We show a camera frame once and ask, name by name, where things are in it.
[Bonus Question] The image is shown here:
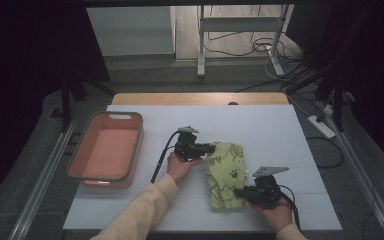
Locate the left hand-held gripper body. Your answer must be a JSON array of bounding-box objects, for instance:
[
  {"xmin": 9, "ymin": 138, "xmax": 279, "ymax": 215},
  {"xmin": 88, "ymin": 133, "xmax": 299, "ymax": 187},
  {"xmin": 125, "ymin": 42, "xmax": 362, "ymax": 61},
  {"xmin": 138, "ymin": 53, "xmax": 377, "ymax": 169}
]
[{"xmin": 174, "ymin": 125, "xmax": 205, "ymax": 162}]

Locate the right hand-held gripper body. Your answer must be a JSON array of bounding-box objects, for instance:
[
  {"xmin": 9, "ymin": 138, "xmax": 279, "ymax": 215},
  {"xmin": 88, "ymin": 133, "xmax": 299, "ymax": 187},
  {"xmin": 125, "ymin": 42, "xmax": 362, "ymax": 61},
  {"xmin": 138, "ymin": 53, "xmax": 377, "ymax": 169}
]
[{"xmin": 244, "ymin": 165, "xmax": 290, "ymax": 210}]

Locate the green printed baby romper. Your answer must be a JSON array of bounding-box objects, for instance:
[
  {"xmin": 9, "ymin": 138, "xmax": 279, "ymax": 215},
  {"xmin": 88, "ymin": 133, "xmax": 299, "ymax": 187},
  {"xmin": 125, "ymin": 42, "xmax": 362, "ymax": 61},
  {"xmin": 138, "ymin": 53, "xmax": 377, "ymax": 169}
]
[{"xmin": 206, "ymin": 141, "xmax": 248, "ymax": 210}]

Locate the pink plastic basket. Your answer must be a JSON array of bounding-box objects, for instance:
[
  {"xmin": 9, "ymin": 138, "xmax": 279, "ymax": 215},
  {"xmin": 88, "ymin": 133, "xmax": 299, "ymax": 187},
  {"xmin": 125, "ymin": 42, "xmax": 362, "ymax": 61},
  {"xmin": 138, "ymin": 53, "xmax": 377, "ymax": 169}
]
[{"xmin": 66, "ymin": 110, "xmax": 145, "ymax": 189}]

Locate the person's left hand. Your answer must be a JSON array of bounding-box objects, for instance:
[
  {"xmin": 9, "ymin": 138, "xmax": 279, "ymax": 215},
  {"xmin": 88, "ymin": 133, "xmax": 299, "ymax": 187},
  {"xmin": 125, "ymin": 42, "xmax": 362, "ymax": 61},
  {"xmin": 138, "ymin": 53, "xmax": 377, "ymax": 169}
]
[{"xmin": 166, "ymin": 151, "xmax": 204, "ymax": 184}]

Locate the person's right hand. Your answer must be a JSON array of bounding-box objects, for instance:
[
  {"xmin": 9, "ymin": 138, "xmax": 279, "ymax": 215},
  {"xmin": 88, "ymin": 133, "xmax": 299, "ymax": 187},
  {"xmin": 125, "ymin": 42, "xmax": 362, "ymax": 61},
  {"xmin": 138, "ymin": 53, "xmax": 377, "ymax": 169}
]
[{"xmin": 249, "ymin": 198, "xmax": 294, "ymax": 234}]

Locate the white power strip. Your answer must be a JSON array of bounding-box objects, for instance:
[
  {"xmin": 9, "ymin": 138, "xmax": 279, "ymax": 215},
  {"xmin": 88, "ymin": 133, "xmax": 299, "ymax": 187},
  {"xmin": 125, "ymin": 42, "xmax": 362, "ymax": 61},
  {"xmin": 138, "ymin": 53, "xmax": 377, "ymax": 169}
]
[{"xmin": 307, "ymin": 114, "xmax": 337, "ymax": 140}]

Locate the black tripod stand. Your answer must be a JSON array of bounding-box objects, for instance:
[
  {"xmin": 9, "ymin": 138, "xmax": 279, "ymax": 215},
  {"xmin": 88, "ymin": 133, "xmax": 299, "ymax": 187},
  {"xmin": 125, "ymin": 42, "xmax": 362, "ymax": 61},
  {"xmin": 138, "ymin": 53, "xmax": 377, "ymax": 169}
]
[
  {"xmin": 284, "ymin": 59, "xmax": 348, "ymax": 133},
  {"xmin": 59, "ymin": 66, "xmax": 116, "ymax": 133}
]

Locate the white cabinet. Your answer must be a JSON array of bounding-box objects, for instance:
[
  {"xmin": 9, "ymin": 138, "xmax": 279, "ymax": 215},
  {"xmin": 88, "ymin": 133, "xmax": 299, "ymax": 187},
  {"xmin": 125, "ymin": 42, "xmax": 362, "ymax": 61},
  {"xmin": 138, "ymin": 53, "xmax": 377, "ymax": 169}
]
[{"xmin": 86, "ymin": 6, "xmax": 176, "ymax": 57}]

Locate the black curtain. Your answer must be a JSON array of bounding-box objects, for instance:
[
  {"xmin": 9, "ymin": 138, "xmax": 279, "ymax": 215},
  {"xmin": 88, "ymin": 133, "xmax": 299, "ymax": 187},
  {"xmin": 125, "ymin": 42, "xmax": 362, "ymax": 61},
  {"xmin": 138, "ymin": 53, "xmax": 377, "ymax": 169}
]
[
  {"xmin": 0, "ymin": 0, "xmax": 111, "ymax": 214},
  {"xmin": 286, "ymin": 0, "xmax": 384, "ymax": 174}
]

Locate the left hand-held gripper cable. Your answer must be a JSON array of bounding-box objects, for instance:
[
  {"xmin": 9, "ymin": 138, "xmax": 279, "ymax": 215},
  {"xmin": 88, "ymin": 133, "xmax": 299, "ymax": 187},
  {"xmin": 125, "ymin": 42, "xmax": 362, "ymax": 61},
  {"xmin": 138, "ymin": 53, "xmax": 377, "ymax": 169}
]
[{"xmin": 150, "ymin": 130, "xmax": 181, "ymax": 184}]

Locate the hand-held gripper cable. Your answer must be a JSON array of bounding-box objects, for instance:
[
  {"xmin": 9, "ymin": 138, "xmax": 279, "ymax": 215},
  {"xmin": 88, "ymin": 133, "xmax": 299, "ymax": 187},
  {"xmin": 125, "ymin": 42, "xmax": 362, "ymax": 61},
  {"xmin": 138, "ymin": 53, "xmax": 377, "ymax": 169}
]
[
  {"xmin": 278, "ymin": 184, "xmax": 302, "ymax": 231},
  {"xmin": 150, "ymin": 130, "xmax": 181, "ymax": 184}
]

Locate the right hand-held gripper cable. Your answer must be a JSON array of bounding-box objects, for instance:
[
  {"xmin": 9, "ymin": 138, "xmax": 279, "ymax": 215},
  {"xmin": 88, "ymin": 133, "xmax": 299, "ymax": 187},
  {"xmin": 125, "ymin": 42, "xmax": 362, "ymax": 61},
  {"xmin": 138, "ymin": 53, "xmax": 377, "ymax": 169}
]
[{"xmin": 278, "ymin": 184, "xmax": 302, "ymax": 231}]

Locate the black looped floor cable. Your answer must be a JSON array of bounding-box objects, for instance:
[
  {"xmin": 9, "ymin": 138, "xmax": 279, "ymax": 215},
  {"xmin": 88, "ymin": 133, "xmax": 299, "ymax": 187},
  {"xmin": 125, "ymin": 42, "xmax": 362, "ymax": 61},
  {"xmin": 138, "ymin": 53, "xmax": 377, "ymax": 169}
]
[{"xmin": 305, "ymin": 135, "xmax": 344, "ymax": 169}]

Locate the aluminium floor rail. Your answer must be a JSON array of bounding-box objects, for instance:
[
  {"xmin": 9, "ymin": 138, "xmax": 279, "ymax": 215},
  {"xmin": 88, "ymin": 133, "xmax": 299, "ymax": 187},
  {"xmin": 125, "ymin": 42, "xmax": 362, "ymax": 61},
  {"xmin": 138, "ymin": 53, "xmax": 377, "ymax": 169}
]
[
  {"xmin": 8, "ymin": 116, "xmax": 81, "ymax": 240},
  {"xmin": 316, "ymin": 99, "xmax": 384, "ymax": 240}
]

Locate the tangle of black floor cables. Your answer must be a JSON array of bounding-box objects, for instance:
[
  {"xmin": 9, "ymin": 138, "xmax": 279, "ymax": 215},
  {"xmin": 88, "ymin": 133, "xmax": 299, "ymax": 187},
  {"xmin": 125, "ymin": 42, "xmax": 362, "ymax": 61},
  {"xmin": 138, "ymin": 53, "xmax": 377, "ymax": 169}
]
[{"xmin": 203, "ymin": 4, "xmax": 303, "ymax": 64}]

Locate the white metal desk frame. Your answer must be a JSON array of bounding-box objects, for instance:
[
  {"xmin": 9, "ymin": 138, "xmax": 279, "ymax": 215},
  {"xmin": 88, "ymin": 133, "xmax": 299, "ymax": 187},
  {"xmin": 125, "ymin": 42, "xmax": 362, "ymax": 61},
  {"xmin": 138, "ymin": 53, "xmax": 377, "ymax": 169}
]
[{"xmin": 196, "ymin": 4, "xmax": 291, "ymax": 78}]

